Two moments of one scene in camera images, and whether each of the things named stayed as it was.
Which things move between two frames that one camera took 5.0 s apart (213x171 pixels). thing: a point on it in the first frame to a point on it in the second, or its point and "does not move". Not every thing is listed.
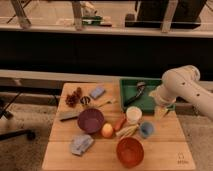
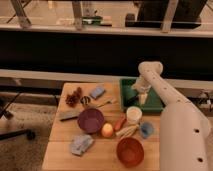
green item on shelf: x=92 y=20 does not move
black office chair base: x=8 y=115 does not move
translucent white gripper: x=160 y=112 to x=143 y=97
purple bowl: x=90 y=120 does not move
